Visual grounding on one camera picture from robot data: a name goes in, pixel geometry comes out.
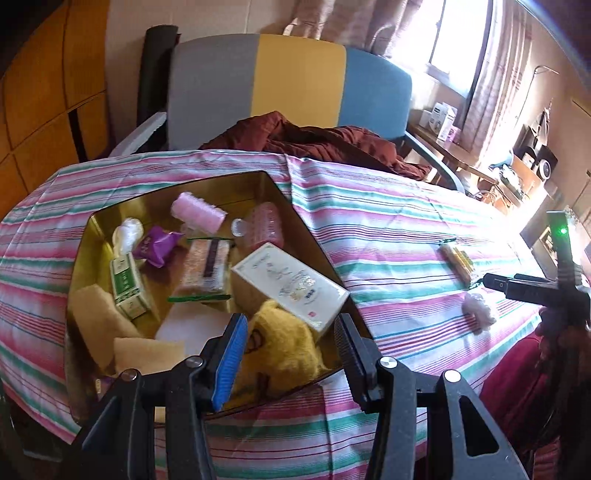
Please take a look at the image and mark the red bed cover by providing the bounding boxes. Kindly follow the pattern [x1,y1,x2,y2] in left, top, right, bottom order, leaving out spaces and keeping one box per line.
[480,333,559,479]

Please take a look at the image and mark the pink hair roller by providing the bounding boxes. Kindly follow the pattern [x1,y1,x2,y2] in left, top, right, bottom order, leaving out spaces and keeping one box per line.
[170,192,226,234]
[230,202,284,253]

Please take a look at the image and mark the striped tablecloth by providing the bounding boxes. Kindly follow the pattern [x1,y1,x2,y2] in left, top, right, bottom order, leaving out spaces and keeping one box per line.
[0,148,551,480]

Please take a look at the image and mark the wooden side table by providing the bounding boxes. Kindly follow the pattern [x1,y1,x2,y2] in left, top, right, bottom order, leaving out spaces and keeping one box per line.
[408,123,522,207]

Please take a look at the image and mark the yellow Weidan cracker pack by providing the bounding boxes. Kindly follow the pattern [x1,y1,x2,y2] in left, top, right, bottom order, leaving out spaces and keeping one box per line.
[439,239,480,288]

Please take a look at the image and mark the white plastic ball bundle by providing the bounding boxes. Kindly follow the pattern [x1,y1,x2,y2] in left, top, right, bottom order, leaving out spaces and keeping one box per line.
[112,217,144,257]

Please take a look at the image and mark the white product boxes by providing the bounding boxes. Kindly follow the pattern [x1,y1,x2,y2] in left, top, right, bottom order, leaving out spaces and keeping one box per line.
[419,102,460,143]

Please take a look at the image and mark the large cracker pack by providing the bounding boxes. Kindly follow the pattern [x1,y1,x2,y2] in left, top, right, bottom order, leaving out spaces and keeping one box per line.
[168,237,233,303]

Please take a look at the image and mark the yellow sponge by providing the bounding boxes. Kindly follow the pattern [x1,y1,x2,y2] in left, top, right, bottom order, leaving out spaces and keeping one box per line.
[69,284,142,372]

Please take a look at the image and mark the green tea box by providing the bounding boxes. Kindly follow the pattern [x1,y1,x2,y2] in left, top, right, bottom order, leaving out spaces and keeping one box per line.
[109,253,150,321]

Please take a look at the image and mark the wooden wardrobe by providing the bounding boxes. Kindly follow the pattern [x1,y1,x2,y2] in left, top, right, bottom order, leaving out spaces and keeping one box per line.
[1,1,113,214]

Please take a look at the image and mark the white sponge block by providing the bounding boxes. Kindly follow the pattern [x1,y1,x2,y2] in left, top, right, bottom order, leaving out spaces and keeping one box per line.
[155,302,230,356]

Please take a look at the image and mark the cream cardboard box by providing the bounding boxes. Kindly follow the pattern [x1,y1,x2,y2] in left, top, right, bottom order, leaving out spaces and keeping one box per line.
[230,243,349,339]

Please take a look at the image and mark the rust red jacket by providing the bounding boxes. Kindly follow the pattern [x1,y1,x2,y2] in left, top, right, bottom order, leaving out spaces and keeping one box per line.
[200,111,430,181]

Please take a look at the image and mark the black rolled mat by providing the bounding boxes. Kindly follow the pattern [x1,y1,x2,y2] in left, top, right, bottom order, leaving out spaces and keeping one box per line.
[136,25,180,126]

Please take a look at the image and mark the yellow knit cloth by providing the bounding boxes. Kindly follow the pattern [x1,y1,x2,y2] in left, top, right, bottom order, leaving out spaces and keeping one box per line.
[224,300,329,410]

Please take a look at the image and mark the pink window curtain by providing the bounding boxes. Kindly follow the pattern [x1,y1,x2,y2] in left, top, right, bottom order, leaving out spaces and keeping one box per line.
[283,0,423,56]

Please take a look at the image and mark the clear plastic bag bundle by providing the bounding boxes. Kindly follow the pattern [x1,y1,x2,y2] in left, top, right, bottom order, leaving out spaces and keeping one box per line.
[462,292,499,334]

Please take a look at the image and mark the grey yellow blue chair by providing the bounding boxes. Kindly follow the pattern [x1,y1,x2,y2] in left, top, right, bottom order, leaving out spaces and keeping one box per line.
[111,34,464,191]

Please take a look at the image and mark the gold metal tin box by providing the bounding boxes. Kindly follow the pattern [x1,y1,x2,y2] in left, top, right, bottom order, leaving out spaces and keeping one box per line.
[64,170,345,426]

